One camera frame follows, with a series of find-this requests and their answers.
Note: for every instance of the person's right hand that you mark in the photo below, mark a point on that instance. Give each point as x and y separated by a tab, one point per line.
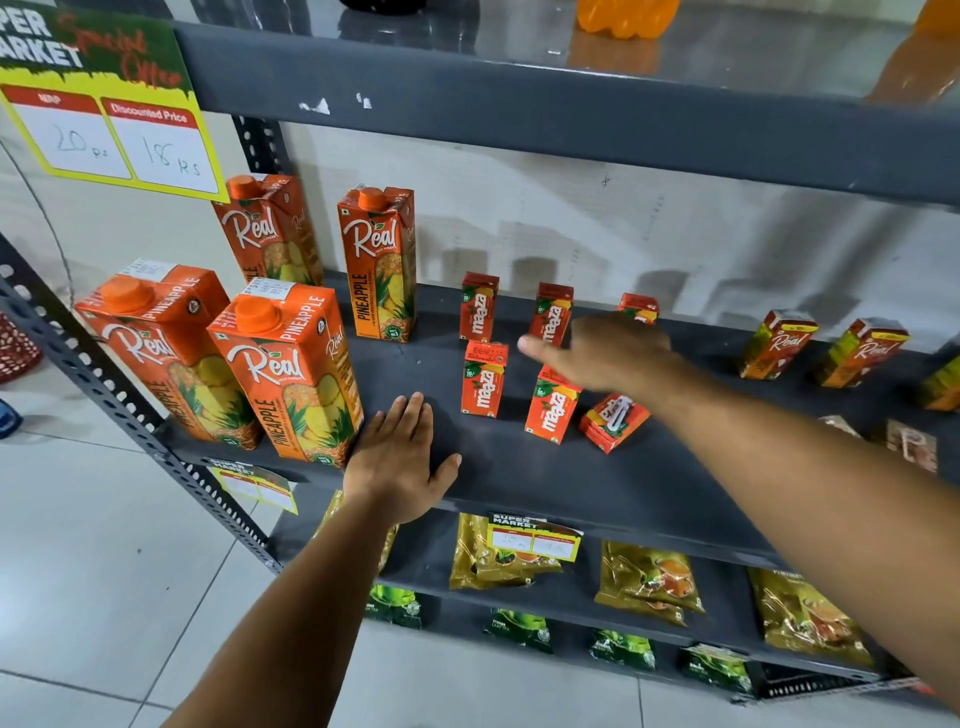
607	352

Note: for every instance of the person's left hand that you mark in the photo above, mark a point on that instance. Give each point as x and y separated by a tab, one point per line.
394	472

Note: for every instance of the person's left little finger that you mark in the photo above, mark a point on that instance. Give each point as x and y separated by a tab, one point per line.
373	439

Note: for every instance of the person's right fingers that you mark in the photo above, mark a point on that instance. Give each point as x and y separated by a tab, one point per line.
544	350

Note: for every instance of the person's left thumb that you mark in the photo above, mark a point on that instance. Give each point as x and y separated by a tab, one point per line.
447	472

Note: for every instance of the person's left middle finger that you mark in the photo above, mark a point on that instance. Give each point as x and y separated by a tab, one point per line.
409	421

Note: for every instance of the person's left forearm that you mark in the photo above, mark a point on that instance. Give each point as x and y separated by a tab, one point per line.
300	630

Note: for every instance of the person's right forearm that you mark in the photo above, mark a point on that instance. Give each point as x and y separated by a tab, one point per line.
817	495

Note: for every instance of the group of small red cartons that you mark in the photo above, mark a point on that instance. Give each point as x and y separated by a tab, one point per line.
484	379

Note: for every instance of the gold snack packet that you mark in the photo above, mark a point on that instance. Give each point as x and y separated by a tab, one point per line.
480	566
649	581
334	510
810	619

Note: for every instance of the large orange pineapple juice carton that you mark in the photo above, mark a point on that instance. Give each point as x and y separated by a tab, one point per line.
379	262
169	352
292	375
271	229

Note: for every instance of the small yellow price label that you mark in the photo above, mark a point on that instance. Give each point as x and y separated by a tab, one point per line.
532	538
255	486

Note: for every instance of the grey metal shelf rack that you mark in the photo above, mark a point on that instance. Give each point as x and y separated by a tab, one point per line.
600	480

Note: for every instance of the green packet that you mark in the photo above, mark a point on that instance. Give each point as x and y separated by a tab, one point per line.
622	649
716	669
395	606
519	630

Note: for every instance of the orange drink bottle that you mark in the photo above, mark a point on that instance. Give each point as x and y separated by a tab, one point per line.
628	16

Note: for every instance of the blue object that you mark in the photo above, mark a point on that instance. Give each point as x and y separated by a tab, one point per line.
9	418

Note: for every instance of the red perforated basket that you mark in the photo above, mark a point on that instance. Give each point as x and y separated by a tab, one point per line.
16	349

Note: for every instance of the dark drink bottle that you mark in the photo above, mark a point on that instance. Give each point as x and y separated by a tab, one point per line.
382	6

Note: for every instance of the small pale juice carton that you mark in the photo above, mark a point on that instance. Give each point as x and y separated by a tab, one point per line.
913	446

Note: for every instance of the black perforated basket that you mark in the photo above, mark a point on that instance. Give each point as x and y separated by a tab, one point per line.
810	681

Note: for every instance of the large yellow green price sign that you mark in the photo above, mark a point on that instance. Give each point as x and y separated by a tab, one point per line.
97	112

